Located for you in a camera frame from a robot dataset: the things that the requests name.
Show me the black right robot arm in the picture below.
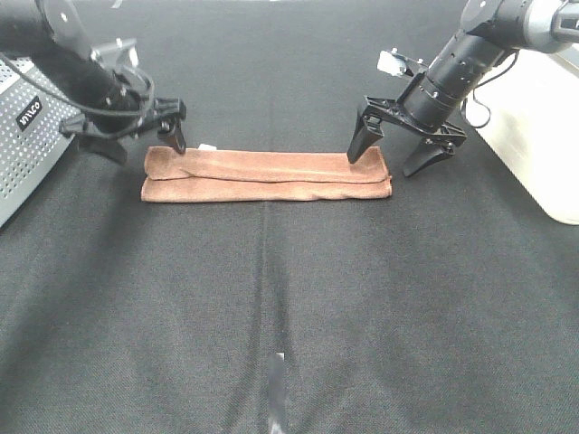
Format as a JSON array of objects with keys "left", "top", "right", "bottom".
[{"left": 346, "top": 1, "right": 578, "bottom": 176}]

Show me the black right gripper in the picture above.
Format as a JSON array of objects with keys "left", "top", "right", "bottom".
[{"left": 346, "top": 96, "right": 467, "bottom": 177}]

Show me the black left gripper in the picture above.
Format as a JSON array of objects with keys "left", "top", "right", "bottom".
[{"left": 59, "top": 98, "right": 186, "bottom": 165}]

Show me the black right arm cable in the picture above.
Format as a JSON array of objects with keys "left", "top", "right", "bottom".
[{"left": 460, "top": 52, "right": 520, "bottom": 130}]

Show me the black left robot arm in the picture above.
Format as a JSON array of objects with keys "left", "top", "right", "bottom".
[{"left": 1, "top": 1, "right": 186, "bottom": 165}]

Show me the white plastic storage bin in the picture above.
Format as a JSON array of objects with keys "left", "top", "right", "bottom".
[{"left": 466, "top": 46, "right": 578, "bottom": 225}]

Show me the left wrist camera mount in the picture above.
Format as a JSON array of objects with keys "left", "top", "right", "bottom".
[{"left": 90, "top": 38, "right": 139, "bottom": 69}]

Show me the grey perforated laundry basket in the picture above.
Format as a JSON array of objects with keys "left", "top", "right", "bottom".
[{"left": 0, "top": 63, "right": 79, "bottom": 224}]

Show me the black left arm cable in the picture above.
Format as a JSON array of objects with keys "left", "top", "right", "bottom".
[{"left": 0, "top": 52, "right": 157, "bottom": 124}]

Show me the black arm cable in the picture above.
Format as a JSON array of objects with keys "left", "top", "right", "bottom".
[
  {"left": 460, "top": 52, "right": 520, "bottom": 130},
  {"left": 0, "top": 52, "right": 157, "bottom": 124}
]

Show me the brown towel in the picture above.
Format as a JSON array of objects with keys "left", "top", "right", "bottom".
[{"left": 141, "top": 146, "right": 393, "bottom": 203}]

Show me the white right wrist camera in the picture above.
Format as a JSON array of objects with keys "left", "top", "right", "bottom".
[{"left": 376, "top": 48, "right": 428, "bottom": 80}]

